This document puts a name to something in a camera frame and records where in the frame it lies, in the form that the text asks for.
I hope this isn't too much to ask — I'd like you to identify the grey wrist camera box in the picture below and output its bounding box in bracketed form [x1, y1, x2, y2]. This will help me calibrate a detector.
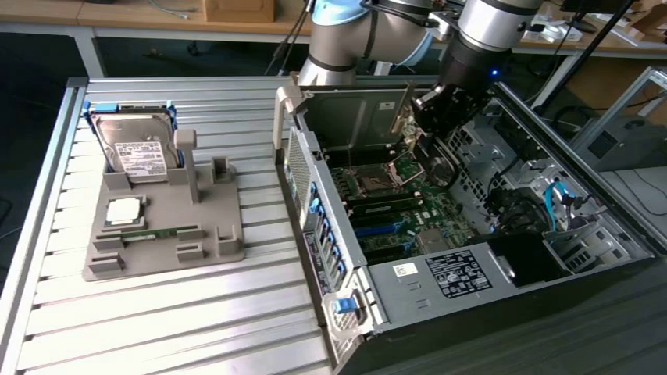
[427, 10, 463, 41]

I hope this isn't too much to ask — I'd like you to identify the black power wire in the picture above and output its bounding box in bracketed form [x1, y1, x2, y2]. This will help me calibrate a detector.
[561, 189, 609, 230]

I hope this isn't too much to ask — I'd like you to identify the aluminium profile frame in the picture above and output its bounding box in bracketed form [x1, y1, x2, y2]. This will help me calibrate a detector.
[598, 66, 667, 130]

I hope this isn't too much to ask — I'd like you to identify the grey power supply unit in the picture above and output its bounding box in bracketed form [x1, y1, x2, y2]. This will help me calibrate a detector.
[367, 241, 518, 325]

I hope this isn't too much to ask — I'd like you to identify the hard disk with blue bracket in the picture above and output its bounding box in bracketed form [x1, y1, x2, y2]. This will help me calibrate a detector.
[83, 100, 182, 184]

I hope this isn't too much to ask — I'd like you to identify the brown cardboard box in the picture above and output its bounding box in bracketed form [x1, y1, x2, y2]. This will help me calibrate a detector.
[203, 0, 276, 23]

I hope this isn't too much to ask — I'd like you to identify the black camera cable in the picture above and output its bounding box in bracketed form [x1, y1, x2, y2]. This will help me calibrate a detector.
[361, 0, 442, 29]

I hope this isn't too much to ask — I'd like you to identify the long wooden desk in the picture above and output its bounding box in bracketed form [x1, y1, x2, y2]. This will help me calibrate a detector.
[0, 0, 667, 79]

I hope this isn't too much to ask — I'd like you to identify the silver chipset heatsink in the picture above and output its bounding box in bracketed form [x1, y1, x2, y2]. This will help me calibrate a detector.
[419, 230, 453, 253]

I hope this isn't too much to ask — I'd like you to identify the green motherboard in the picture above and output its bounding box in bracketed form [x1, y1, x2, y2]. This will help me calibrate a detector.
[326, 150, 479, 265]

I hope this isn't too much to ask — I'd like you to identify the silver CPU chip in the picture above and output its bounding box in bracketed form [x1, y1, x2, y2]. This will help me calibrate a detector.
[103, 197, 147, 228]

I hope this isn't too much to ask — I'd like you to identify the green RAM stick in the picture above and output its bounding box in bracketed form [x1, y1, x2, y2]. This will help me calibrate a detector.
[120, 228, 182, 241]

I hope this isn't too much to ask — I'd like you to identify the grey parts rack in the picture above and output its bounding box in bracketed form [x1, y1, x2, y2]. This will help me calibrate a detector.
[82, 128, 247, 283]

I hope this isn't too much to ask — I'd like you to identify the open black PC case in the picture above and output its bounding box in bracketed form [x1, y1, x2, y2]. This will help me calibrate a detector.
[274, 75, 667, 375]

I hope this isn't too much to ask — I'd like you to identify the light grey coiled cable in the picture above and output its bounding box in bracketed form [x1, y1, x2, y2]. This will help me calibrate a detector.
[148, 0, 203, 19]

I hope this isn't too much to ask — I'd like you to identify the light blue wire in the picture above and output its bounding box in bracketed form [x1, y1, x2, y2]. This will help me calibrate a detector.
[545, 175, 574, 231]

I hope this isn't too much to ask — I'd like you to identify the small white box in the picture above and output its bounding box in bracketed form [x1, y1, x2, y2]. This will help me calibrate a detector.
[526, 23, 583, 43]

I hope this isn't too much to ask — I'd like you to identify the brown cardboard piece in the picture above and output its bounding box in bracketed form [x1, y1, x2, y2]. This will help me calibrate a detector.
[630, 3, 667, 40]

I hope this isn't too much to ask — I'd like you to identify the blue expansion slot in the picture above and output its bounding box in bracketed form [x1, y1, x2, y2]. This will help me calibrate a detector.
[355, 222, 403, 238]

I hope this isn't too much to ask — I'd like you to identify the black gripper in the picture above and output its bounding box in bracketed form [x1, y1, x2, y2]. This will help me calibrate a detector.
[411, 37, 515, 138]

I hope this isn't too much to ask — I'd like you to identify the metal socket cover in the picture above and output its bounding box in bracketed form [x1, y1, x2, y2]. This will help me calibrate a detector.
[385, 150, 427, 184]

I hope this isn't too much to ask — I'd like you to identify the black slanted pole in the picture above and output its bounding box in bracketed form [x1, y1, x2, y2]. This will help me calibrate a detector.
[530, 0, 638, 113]

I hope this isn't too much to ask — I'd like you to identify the grey computer tower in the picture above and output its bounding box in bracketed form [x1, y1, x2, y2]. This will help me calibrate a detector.
[570, 112, 667, 173]

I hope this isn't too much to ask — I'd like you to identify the black plastic shroud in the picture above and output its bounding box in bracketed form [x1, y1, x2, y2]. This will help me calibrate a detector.
[487, 230, 570, 288]

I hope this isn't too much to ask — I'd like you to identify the silver perforated disk bay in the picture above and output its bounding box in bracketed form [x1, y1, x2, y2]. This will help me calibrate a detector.
[447, 93, 559, 188]

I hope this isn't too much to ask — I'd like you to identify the installed RAM stick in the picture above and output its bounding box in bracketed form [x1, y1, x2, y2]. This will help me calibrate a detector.
[346, 197, 427, 218]

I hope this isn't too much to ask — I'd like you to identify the graphics card with metal bracket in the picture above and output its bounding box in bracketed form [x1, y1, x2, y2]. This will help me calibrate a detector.
[389, 80, 463, 191]

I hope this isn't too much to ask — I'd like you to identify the grey metal disk bay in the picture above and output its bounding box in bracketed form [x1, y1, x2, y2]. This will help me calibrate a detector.
[541, 218, 635, 274]

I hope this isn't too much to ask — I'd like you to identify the black monitor with stand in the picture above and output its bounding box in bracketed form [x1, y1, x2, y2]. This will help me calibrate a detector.
[561, 0, 627, 34]

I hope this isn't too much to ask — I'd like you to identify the black cable with metal plug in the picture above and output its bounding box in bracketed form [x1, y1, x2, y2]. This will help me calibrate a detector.
[264, 0, 315, 76]

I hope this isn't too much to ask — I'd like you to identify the black wire bundle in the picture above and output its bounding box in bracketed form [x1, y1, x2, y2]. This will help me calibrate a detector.
[482, 183, 549, 238]

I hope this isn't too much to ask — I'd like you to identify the CPU socket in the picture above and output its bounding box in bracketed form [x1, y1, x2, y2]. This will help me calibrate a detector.
[354, 163, 403, 195]

